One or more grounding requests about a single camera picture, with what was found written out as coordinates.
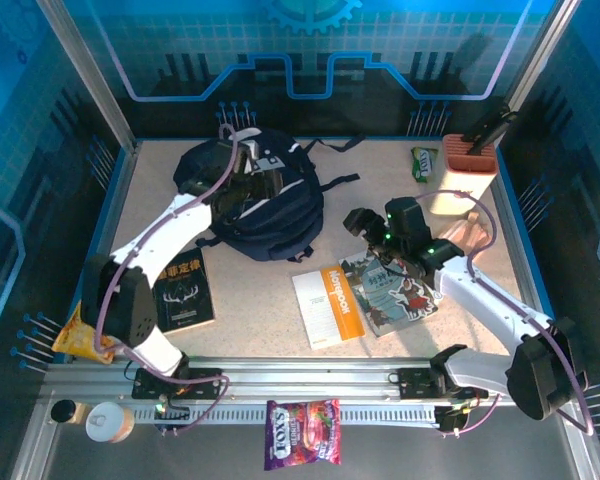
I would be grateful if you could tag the orange snack bag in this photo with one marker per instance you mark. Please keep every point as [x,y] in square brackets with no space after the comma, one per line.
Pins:
[77,340]

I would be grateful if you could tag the white lidded cup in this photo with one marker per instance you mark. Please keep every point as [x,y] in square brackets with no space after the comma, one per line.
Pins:
[107,422]

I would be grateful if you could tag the aluminium frame post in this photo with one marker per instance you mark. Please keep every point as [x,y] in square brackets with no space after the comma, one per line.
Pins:
[91,75]
[542,50]

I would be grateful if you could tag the small black capped jar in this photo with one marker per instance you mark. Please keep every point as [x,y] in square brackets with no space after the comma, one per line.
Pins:
[62,411]

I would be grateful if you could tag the green candy packet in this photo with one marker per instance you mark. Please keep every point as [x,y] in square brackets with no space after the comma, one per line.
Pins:
[424,162]

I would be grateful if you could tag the orange white notebook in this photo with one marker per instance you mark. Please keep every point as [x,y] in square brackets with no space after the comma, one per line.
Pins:
[332,310]

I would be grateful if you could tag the pink white knife block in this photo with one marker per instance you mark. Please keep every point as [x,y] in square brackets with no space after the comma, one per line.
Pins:
[462,170]

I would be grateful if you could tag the illustrated comic book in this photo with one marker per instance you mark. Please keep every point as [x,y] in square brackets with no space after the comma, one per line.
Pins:
[395,305]

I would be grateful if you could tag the purple berry candy bag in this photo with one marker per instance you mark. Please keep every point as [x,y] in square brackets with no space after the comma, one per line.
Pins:
[302,435]

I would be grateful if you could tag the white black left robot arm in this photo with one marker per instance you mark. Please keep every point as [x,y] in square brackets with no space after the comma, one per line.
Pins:
[165,235]

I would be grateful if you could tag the black book with antler print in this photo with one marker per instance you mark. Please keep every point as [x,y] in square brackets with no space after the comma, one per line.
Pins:
[185,295]

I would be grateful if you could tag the navy blue backpack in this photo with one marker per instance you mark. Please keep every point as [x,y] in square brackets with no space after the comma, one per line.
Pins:
[285,215]

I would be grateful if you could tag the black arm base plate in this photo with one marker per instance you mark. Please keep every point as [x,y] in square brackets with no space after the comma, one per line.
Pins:
[415,382]
[150,386]

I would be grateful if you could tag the clear pink pencil pouch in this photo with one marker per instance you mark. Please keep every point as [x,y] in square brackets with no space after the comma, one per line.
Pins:
[462,232]

